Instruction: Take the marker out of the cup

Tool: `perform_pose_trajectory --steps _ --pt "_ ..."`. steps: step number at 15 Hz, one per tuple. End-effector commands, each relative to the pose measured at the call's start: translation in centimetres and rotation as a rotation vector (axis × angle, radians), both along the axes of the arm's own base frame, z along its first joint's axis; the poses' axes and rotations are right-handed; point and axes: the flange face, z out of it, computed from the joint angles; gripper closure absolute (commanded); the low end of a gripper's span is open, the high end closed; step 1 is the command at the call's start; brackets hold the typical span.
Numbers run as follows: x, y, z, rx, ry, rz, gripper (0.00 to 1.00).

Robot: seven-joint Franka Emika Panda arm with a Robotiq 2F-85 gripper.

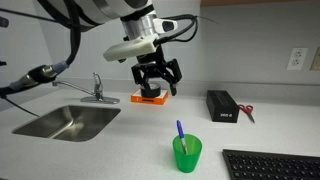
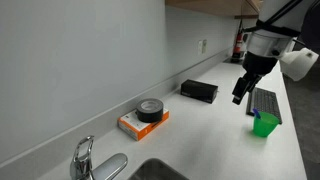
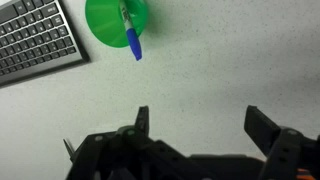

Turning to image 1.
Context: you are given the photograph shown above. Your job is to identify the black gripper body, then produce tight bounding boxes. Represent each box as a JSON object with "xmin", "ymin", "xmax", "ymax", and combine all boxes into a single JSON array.
[{"xmin": 131, "ymin": 46, "xmax": 182, "ymax": 85}]

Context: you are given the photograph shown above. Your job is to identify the blue capped marker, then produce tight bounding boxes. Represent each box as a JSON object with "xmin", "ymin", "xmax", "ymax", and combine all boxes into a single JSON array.
[{"xmin": 176, "ymin": 120, "xmax": 188, "ymax": 155}]

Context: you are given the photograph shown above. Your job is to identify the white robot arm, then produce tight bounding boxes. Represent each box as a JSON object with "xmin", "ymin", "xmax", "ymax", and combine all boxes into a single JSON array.
[{"xmin": 37, "ymin": 0, "xmax": 182, "ymax": 97}]

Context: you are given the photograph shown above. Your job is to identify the green plastic cup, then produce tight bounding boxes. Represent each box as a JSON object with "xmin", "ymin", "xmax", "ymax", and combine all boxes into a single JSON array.
[{"xmin": 172, "ymin": 134, "xmax": 202, "ymax": 173}]

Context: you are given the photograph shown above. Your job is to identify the black tape roll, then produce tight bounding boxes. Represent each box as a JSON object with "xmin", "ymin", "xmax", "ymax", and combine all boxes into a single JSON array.
[{"xmin": 145, "ymin": 83, "xmax": 161, "ymax": 98}]

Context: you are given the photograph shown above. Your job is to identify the orange box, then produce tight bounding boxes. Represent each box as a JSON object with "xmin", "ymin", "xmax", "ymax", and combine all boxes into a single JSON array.
[{"xmin": 130, "ymin": 89, "xmax": 170, "ymax": 106}]

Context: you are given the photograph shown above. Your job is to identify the chrome faucet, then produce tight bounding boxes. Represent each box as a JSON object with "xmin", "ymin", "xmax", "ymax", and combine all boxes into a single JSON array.
[{"xmin": 52, "ymin": 72, "xmax": 120, "ymax": 104}]

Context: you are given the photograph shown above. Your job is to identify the black rectangular box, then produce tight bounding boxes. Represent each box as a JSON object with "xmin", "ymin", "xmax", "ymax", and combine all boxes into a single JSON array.
[{"xmin": 206, "ymin": 90, "xmax": 239, "ymax": 123}]

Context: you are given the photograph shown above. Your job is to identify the stainless steel sink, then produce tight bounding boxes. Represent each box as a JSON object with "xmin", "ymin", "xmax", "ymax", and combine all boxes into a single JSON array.
[{"xmin": 12, "ymin": 105, "xmax": 121, "ymax": 142}]

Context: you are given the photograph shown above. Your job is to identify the black keyboard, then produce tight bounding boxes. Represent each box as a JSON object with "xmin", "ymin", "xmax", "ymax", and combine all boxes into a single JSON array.
[{"xmin": 222, "ymin": 149, "xmax": 320, "ymax": 180}]

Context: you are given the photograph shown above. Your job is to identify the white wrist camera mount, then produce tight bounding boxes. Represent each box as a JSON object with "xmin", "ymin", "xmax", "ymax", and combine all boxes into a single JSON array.
[{"xmin": 103, "ymin": 34, "xmax": 159, "ymax": 62}]

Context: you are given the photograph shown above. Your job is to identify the red handled scissors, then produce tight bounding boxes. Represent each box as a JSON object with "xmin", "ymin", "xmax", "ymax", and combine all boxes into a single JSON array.
[{"xmin": 238, "ymin": 104, "xmax": 255, "ymax": 123}]

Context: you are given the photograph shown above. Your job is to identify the black cable bundle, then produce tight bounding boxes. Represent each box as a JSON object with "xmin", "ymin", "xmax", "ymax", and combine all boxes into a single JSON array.
[{"xmin": 0, "ymin": 0, "xmax": 82, "ymax": 118}]

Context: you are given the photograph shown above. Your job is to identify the white wall outlet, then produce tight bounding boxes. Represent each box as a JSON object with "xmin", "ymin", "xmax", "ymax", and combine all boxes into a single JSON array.
[{"xmin": 287, "ymin": 48, "xmax": 308, "ymax": 70}]

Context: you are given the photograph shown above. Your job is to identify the beige wall plate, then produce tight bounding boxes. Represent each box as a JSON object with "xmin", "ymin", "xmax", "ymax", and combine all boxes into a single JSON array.
[{"xmin": 310, "ymin": 47, "xmax": 320, "ymax": 71}]

